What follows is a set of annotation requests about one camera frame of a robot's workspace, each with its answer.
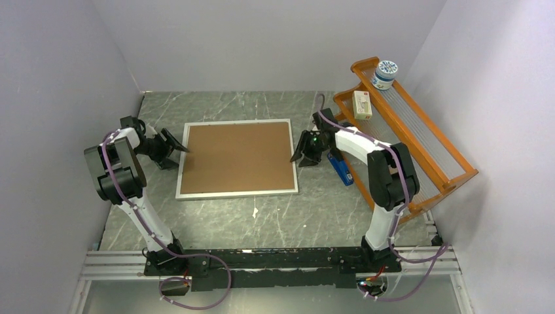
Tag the blue stapler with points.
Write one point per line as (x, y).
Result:
(338, 163)

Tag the blue white round jar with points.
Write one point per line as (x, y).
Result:
(384, 75)

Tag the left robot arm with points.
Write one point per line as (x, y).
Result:
(118, 178)

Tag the white picture frame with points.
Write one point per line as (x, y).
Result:
(238, 195)

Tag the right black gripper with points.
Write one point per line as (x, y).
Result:
(298, 152)

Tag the brown backing board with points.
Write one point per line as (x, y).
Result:
(236, 158)

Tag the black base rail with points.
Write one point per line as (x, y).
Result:
(207, 270)

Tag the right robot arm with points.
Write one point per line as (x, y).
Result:
(392, 179)

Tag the small cream box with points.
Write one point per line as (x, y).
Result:
(362, 106)

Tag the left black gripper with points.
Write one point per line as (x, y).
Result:
(162, 160)

